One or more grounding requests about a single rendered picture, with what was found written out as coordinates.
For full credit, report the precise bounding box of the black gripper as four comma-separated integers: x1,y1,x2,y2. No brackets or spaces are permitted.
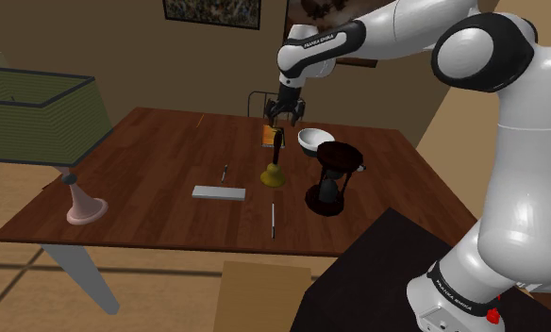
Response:
264,84,307,128

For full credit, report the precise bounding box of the orange notebook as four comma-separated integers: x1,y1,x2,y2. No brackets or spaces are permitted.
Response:
261,123,287,150

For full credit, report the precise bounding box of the white bowl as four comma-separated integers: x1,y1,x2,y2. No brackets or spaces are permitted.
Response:
296,127,337,159

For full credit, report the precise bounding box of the dark wooden hourglass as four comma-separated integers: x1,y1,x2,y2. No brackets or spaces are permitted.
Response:
304,141,365,218

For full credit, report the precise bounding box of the grey flat box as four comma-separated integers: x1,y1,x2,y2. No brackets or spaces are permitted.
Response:
192,184,247,202

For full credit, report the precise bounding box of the brown wooden table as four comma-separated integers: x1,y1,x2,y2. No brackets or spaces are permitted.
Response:
0,107,482,317

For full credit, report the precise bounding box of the tan cardboard box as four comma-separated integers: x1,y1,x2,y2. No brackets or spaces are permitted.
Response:
211,260,313,332

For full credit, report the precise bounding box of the dark robot stand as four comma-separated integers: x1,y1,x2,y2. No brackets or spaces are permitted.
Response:
290,207,551,332

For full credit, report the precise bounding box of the green shade pink lamp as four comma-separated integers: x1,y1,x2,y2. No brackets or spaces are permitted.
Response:
0,67,115,227

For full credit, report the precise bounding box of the dark metal frame chair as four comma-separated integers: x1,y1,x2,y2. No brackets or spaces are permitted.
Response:
247,90,282,120

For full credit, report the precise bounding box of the gold bell black handle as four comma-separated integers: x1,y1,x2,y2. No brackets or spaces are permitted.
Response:
259,127,287,190

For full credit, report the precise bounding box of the brown framed wall picture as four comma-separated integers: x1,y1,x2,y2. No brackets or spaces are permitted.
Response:
283,0,396,70

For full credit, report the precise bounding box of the dark speckled wall picture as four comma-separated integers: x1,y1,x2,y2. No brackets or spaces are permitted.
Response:
161,0,262,31

